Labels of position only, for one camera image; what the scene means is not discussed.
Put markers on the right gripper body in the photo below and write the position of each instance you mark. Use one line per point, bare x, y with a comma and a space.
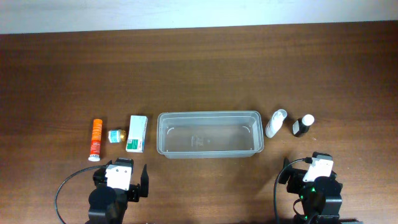
296, 180

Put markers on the orange tablet tube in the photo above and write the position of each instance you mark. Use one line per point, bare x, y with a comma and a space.
96, 141

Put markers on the small jar gold lid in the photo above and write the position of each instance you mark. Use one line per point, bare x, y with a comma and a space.
117, 135

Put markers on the white green medicine box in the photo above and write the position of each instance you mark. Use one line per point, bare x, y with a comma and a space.
137, 134

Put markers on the white plastic bottle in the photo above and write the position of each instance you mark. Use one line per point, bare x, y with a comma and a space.
275, 123

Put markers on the dark bottle white cap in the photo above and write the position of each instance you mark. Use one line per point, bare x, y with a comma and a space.
302, 125

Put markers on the clear plastic container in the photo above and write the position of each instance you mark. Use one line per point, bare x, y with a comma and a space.
209, 134

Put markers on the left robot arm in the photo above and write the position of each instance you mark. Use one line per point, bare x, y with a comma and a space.
114, 190

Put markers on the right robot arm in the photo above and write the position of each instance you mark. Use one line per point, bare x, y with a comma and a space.
319, 193

